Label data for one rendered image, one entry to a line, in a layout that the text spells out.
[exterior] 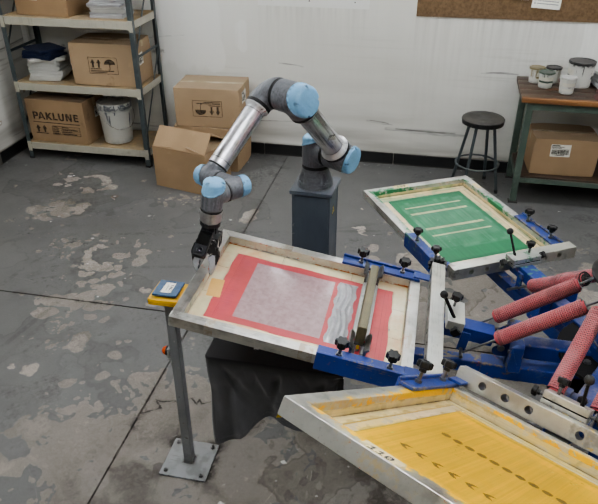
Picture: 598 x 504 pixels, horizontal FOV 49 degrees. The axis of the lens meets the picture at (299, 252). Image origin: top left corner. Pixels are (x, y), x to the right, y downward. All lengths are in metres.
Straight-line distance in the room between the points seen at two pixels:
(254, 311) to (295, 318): 0.14
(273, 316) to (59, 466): 1.51
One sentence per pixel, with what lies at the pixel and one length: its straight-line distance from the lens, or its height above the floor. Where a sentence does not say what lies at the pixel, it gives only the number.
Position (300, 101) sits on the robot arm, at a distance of 2.30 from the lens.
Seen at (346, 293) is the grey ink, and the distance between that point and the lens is 2.38.
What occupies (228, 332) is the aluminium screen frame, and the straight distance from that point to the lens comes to 2.07.
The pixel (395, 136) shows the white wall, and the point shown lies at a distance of 6.03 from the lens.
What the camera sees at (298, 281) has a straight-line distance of 2.40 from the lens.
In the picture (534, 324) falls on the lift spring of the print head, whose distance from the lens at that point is 2.19.
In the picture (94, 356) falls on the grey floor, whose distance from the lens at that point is 3.90.
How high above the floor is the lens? 2.39
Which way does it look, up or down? 31 degrees down
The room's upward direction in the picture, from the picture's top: straight up
